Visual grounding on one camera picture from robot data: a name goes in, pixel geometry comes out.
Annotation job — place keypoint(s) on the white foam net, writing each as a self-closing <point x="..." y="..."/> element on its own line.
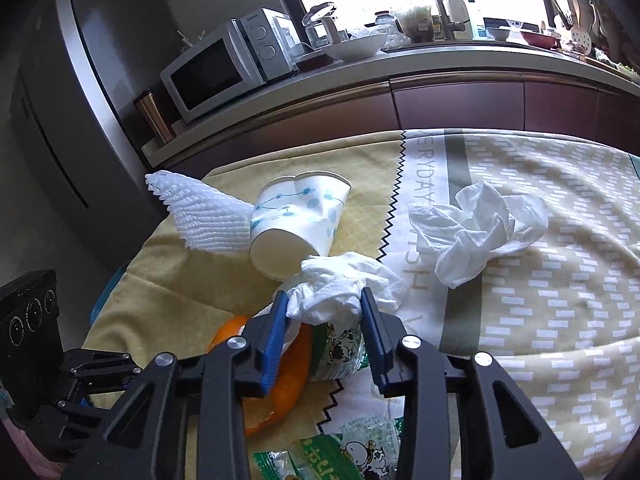
<point x="205" y="218"/>

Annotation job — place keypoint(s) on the copper thermos tumbler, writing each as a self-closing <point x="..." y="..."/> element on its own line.
<point x="148" y="107"/>

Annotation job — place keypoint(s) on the green snoopy snack wrapper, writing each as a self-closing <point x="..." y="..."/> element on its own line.
<point x="336" y="354"/>

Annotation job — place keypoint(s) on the glass electric kettle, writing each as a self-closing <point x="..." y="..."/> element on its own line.
<point x="321" y="28"/>

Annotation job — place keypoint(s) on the white microwave oven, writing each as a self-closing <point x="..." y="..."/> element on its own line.
<point x="231" y="61"/>

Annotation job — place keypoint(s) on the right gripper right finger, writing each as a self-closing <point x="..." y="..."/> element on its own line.
<point x="502" y="434"/>

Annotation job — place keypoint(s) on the orange peel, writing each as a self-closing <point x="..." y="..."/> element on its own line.
<point x="252" y="378"/>

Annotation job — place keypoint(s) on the white soap dispenser bottle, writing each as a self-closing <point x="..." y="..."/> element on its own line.
<point x="460" y="19"/>

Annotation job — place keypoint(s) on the dark red bowl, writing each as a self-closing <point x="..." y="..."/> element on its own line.
<point x="538" y="40"/>

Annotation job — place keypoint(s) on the glass food jar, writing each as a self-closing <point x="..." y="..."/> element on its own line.
<point x="417" y="24"/>

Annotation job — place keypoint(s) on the grey refrigerator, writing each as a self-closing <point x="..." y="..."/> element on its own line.
<point x="84" y="65"/>

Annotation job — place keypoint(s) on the dotted paper cup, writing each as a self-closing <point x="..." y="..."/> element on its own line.
<point x="296" y="217"/>

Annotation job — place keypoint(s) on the white tissue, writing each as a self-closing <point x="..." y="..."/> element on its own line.
<point x="459" y="240"/>
<point x="328" y="289"/>

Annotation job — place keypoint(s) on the white ceramic bowl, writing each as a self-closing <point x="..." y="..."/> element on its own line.
<point x="356" y="49"/>

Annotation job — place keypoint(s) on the kitchen counter with cabinets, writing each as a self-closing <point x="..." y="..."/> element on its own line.
<point x="481" y="85"/>

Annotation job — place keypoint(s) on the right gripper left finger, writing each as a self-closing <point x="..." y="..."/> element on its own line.
<point x="143" y="435"/>

